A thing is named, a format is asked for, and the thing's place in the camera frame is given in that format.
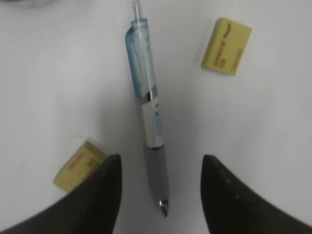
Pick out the yellow eraser near bowl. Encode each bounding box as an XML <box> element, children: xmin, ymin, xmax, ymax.
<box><xmin>201</xmin><ymin>18</ymin><xmax>252</xmax><ymax>76</ymax></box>

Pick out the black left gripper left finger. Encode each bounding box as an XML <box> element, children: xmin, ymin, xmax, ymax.
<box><xmin>3</xmin><ymin>154</ymin><xmax>121</xmax><ymax>234</ymax></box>

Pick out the blue grey click pen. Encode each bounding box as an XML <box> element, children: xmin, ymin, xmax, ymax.
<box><xmin>125</xmin><ymin>0</ymin><xmax>170</xmax><ymax>217</ymax></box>

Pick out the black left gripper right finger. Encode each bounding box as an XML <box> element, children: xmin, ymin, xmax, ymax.
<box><xmin>200</xmin><ymin>155</ymin><xmax>312</xmax><ymax>234</ymax></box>

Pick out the yellow eraser far left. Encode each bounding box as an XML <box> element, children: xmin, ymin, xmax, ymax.
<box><xmin>53</xmin><ymin>140</ymin><xmax>108</xmax><ymax>193</ymax></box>

